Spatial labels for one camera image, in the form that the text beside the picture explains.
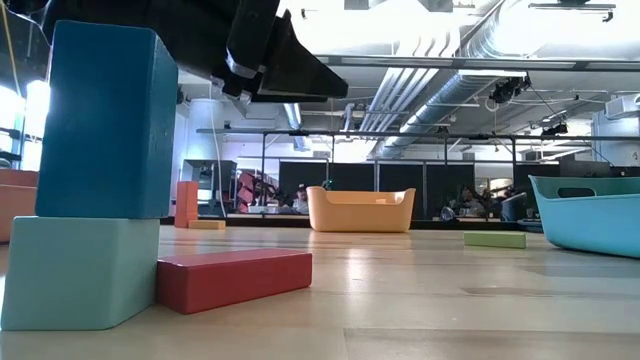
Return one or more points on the white ceiling box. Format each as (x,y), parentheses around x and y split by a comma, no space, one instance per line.
(622,106)

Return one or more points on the person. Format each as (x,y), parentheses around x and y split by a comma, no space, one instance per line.
(470,200)
(301,201)

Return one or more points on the grey monitor cart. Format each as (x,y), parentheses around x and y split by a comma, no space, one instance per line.
(215,175)

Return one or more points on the orange plastic bin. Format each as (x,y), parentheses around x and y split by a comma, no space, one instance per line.
(17,210)

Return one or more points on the pale teal block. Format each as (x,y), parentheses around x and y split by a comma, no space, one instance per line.
(75,275)

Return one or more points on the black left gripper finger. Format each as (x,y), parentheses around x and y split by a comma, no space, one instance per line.
(290,99)
(300,70)

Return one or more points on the black partition panel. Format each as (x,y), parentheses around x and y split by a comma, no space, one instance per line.
(350,180)

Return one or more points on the small black ceiling device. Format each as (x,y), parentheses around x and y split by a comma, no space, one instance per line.
(555,129)

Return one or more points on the teal plastic bin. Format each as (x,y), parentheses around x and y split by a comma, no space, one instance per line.
(590,225)

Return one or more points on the dark blue block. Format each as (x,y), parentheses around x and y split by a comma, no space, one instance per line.
(105,125)

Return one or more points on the yellow plastic bin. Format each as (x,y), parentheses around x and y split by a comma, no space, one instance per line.
(360,212)

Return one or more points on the long orange-red block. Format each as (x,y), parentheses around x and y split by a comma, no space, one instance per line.
(186,205)

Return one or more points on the red equipment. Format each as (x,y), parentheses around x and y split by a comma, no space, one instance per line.
(250,190)

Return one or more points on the black metal rack frame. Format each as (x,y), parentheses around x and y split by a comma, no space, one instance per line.
(400,134)

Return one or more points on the silver ventilation duct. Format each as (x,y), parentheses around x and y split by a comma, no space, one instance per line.
(440,97)

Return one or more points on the bright window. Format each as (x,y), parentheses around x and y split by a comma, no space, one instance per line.
(10,115)

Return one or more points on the black hanging ceiling device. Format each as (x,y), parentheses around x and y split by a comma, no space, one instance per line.
(507,90)

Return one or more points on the light orange flat block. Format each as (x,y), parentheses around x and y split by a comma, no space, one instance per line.
(210,225)

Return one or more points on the red block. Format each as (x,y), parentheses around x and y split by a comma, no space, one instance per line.
(230,282)

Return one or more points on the light green block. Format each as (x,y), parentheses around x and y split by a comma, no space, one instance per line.
(495,240)

